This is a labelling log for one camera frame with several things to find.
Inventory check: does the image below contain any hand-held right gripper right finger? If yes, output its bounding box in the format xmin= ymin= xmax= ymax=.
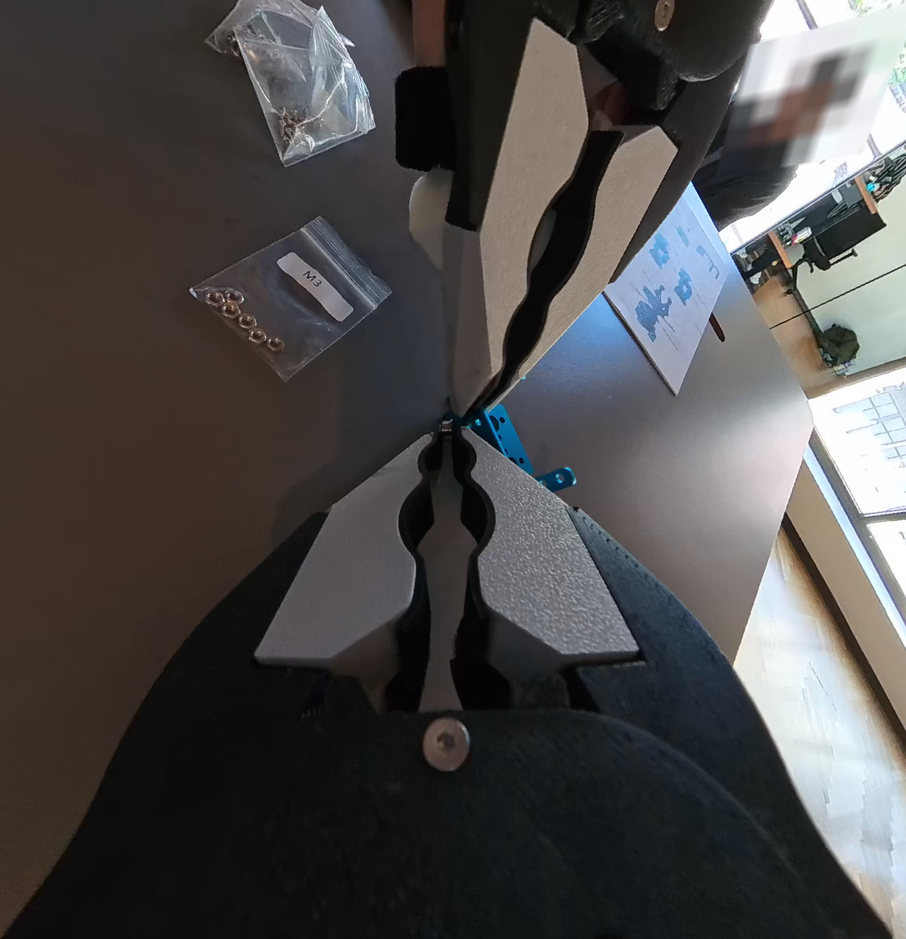
xmin=453 ymin=429 xmax=641 ymax=709

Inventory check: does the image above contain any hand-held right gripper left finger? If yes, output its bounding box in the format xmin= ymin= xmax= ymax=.
xmin=255 ymin=433 xmax=435 ymax=709

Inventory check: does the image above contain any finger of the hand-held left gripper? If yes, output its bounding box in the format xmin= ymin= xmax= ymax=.
xmin=488 ymin=123 xmax=681 ymax=406
xmin=445 ymin=18 xmax=595 ymax=418

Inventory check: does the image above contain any blue perforated metal bracket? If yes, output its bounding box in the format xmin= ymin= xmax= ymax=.
xmin=460 ymin=403 xmax=577 ymax=494

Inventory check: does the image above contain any clear bag of screws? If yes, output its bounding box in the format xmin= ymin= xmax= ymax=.
xmin=205 ymin=0 xmax=354 ymax=61
xmin=236 ymin=7 xmax=376 ymax=168

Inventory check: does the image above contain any dark desk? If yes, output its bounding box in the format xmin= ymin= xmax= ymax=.
xmin=0 ymin=0 xmax=817 ymax=939

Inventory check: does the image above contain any person's left hand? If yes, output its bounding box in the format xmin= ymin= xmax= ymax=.
xmin=411 ymin=0 xmax=461 ymax=70

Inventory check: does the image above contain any white assembly instruction booklet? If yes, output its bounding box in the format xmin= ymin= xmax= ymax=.
xmin=603 ymin=183 xmax=729 ymax=397

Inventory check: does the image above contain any black office chair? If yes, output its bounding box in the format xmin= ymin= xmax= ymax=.
xmin=805 ymin=205 xmax=886 ymax=265

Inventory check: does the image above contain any green backpack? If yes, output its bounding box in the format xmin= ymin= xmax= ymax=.
xmin=819 ymin=324 xmax=861 ymax=368

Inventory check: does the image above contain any labelled clear bag of nuts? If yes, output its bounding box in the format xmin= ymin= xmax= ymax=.
xmin=189 ymin=216 xmax=392 ymax=382

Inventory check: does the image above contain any glass partition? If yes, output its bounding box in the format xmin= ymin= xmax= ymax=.
xmin=731 ymin=132 xmax=906 ymax=379

